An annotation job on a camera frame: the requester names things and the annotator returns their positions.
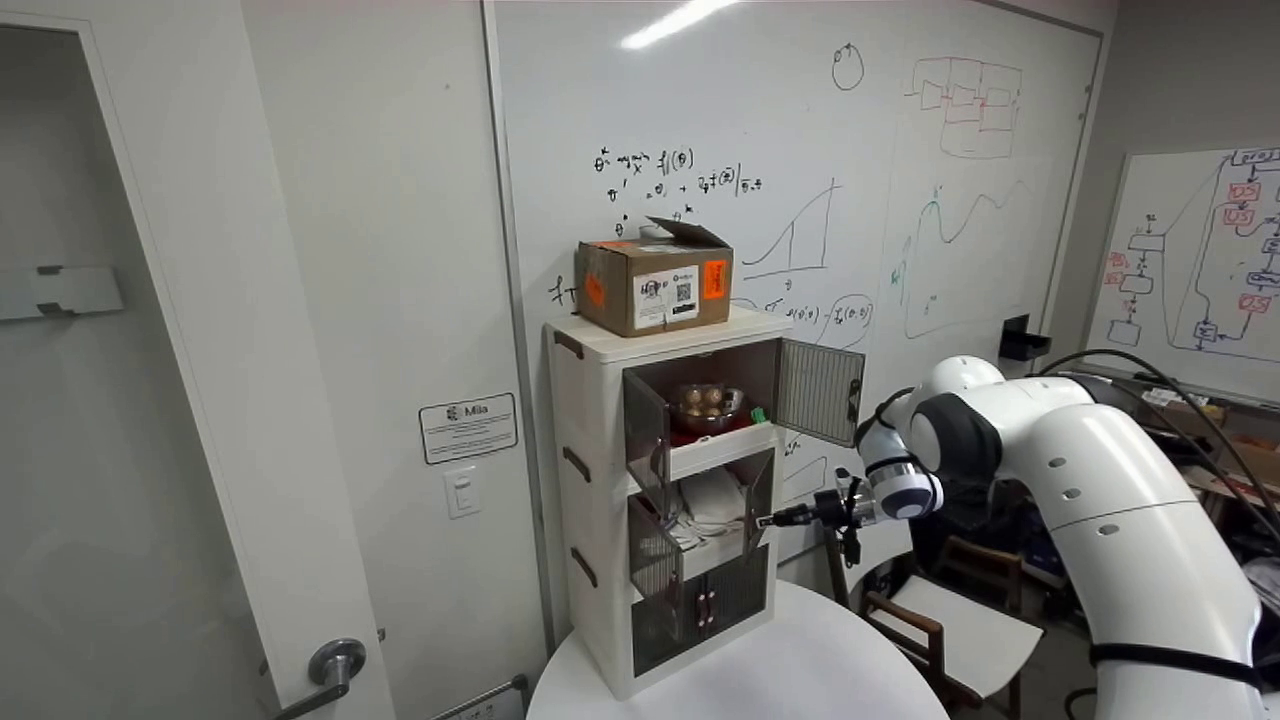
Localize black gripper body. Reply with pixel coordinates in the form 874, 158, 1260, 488
800, 494, 854, 534

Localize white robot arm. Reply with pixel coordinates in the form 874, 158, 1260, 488
796, 358, 1269, 720

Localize bottom shelf doors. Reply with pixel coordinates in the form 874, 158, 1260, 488
631, 548, 766, 673

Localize bowl in top shelf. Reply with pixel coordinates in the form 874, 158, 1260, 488
676, 383, 744, 437

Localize white plastic shelf cabinet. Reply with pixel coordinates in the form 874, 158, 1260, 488
538, 308, 868, 704

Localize white room door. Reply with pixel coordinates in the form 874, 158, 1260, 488
0, 12, 403, 720

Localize white folded towel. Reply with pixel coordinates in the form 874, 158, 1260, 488
679, 471, 746, 524

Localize white wooden chair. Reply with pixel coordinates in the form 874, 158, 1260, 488
830, 519, 1038, 720

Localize black whiteboard eraser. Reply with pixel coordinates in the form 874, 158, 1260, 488
1000, 316, 1031, 362

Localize cardboard box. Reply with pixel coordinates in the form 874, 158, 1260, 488
574, 222, 732, 338

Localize standing whiteboard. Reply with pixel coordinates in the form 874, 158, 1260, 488
1087, 148, 1280, 406

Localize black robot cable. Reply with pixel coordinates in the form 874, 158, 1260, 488
1036, 345, 1280, 512

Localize large wall whiteboard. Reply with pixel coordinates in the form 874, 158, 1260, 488
481, 0, 1111, 406

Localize white light switch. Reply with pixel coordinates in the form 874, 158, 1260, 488
448, 470, 481, 519

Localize wall sign plate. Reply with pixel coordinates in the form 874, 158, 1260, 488
417, 391, 520, 466

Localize silver door handle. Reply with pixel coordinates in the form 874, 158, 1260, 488
274, 640, 369, 720

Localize grey wall mounted bracket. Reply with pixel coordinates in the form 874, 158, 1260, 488
0, 266, 124, 319

